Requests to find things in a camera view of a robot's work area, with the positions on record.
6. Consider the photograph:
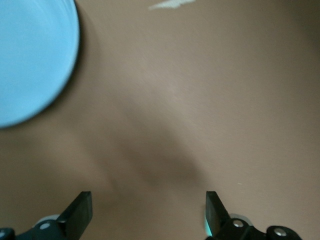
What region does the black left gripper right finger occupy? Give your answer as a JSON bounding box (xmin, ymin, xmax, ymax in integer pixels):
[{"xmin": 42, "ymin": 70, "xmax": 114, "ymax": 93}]
[{"xmin": 205, "ymin": 191, "xmax": 302, "ymax": 240}]

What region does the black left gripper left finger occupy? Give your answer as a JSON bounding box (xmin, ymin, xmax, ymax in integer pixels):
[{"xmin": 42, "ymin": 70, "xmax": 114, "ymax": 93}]
[{"xmin": 0, "ymin": 191, "xmax": 93, "ymax": 240}]

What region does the teal foam letter l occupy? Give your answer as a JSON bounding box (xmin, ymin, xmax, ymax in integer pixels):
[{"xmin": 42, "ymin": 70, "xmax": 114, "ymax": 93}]
[{"xmin": 202, "ymin": 211, "xmax": 213, "ymax": 237}]

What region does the blue plate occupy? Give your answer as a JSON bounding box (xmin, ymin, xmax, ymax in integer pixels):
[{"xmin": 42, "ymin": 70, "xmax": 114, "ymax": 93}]
[{"xmin": 0, "ymin": 0, "xmax": 81, "ymax": 130}]

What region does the white tape scrap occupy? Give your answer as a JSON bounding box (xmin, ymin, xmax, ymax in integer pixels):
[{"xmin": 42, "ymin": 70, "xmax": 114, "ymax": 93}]
[{"xmin": 147, "ymin": 0, "xmax": 196, "ymax": 11}]

